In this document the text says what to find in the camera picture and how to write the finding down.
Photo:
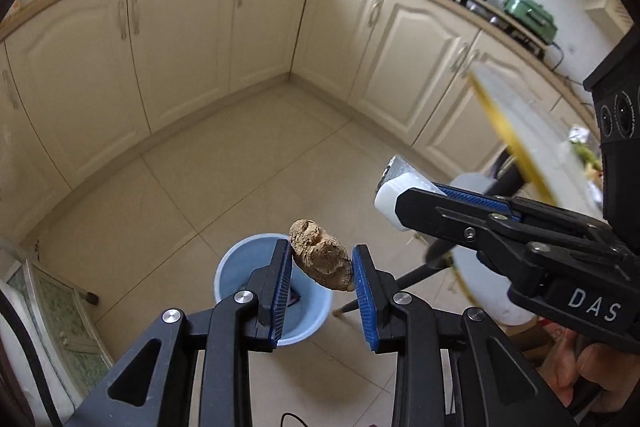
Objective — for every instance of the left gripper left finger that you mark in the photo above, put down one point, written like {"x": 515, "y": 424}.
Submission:
{"x": 271, "y": 285}

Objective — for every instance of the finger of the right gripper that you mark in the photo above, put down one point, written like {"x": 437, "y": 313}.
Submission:
{"x": 493, "y": 204}

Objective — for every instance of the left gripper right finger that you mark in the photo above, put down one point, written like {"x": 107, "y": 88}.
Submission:
{"x": 374, "y": 291}

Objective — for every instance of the brown food scrap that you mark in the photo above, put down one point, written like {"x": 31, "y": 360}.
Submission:
{"x": 321, "y": 256}

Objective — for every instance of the white milk carton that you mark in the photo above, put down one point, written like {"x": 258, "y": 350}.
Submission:
{"x": 399, "y": 177}

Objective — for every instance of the blue plastic trash bucket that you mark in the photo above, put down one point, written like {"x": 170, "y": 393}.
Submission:
{"x": 309, "y": 303}

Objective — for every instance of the cream lower kitchen cabinets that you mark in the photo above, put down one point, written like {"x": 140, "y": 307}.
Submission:
{"x": 84, "y": 81}

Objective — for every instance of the person's right hand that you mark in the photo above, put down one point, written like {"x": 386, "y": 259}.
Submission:
{"x": 617, "y": 373}

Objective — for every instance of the round white marble table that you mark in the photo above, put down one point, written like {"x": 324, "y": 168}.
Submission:
{"x": 545, "y": 157}

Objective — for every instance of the black gas stove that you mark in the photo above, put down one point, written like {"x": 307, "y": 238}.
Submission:
{"x": 508, "y": 25}

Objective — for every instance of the green electric cooker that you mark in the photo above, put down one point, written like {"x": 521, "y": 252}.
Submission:
{"x": 534, "y": 17}

